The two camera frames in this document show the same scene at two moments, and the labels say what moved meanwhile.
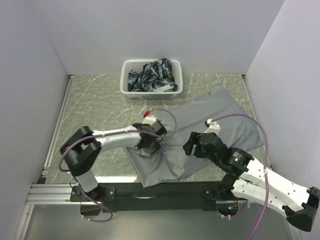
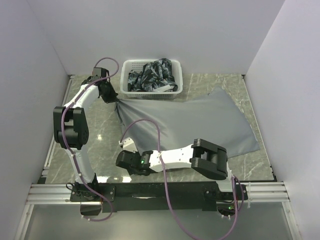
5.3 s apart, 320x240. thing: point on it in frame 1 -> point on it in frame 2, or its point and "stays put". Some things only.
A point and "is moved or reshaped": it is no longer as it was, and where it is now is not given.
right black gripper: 188,146 -> 131,171
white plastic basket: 137,65 stays put
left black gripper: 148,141 -> 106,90
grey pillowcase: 172,162 is moved or reshaped
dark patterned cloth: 156,76 stays put
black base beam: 150,196 stays put
